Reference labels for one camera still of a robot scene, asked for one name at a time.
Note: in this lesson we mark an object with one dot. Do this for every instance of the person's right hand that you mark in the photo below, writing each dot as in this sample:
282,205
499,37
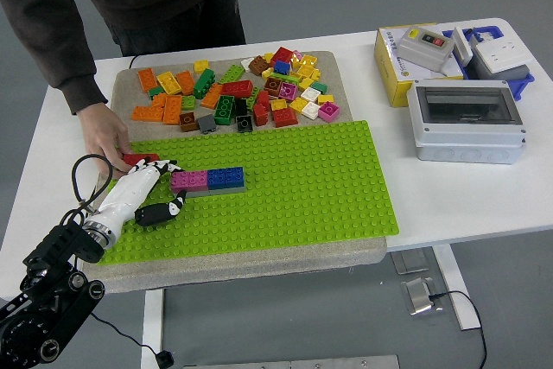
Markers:
103,135

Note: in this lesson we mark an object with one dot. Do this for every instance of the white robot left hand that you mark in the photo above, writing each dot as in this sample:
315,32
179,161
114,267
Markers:
125,192

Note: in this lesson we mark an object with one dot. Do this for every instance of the red two-by-four brick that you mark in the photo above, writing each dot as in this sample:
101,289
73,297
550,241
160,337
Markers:
144,158
236,89

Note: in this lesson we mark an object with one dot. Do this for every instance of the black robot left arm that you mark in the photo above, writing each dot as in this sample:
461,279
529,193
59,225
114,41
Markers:
65,243

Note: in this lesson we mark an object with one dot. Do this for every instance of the person's right forearm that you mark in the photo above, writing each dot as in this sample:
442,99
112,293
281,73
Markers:
56,49

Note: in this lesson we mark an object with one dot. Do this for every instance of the green studded baseplate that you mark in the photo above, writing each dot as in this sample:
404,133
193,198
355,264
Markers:
281,192

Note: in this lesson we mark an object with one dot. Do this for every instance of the orange two-by-four brick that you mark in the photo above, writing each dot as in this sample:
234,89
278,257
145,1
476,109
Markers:
172,109
211,96
145,114
185,82
147,79

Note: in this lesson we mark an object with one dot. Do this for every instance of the green two-by-two brick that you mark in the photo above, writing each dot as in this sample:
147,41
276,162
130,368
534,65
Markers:
155,92
319,87

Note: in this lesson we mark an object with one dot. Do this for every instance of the yellow two-by-four brick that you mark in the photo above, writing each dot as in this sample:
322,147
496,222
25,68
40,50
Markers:
168,82

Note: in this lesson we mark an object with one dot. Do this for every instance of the brown two-by-two brick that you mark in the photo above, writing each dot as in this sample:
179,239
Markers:
188,122
273,86

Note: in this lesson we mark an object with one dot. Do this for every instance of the lime two-by-two brick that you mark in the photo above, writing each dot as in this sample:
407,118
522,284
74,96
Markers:
188,102

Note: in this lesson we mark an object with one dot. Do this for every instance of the blue two-by-two brick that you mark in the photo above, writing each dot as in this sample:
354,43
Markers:
217,178
235,177
281,67

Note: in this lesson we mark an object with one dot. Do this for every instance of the small pink brick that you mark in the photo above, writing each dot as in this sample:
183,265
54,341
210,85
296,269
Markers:
296,55

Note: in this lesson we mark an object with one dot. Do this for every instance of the dark grey two-by-four brick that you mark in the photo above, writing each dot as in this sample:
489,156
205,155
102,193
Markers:
226,191

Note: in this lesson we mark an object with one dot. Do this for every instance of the lime two-by-four brick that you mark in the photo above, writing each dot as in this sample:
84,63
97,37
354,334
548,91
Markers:
232,74

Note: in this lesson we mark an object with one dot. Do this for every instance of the yellow two-by-two brick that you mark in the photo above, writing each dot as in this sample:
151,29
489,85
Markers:
299,105
200,65
279,105

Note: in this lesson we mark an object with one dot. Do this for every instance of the grey two-by-two brick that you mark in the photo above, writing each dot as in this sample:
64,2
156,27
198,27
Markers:
207,124

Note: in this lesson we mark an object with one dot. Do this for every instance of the dark green two-by-four brick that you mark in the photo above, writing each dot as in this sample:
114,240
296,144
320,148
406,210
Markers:
203,83
224,110

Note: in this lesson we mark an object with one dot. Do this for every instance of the grey-brown foam mat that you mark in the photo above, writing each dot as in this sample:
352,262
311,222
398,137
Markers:
216,271

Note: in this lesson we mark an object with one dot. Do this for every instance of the black two-by-two brick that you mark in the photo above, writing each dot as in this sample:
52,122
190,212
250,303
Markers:
244,124
241,106

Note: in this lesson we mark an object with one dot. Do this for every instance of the white table leg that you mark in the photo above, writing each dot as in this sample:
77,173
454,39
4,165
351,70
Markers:
153,326
453,274

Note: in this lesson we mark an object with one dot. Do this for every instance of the white two-by-two brick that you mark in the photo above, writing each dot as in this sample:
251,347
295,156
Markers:
309,93
310,110

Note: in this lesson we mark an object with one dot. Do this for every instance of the yellow and white cardboard box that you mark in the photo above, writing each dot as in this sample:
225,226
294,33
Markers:
387,71

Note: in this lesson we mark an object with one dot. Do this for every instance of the white plastic part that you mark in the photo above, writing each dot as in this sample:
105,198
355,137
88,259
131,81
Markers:
461,46

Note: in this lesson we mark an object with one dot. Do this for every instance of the long metal floor strip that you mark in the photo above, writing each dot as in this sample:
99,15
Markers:
302,362

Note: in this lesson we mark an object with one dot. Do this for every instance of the grey plastic box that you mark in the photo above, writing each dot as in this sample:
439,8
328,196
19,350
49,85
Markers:
515,72

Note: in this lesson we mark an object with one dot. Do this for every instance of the metal floor plate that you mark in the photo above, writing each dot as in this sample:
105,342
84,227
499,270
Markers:
419,297
410,262

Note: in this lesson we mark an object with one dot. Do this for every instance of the white table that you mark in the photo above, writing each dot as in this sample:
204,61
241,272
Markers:
432,196

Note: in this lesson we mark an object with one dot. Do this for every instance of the blue plastic bin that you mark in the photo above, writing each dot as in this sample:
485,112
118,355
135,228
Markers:
523,85

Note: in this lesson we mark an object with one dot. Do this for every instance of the grey push-button switch box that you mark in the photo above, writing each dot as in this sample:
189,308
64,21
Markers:
413,49

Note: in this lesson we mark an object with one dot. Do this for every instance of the white wall socket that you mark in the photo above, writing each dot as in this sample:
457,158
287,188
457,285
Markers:
500,55

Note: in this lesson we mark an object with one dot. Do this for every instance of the grey enclosure with clear lid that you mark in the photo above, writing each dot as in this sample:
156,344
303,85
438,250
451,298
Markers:
468,143

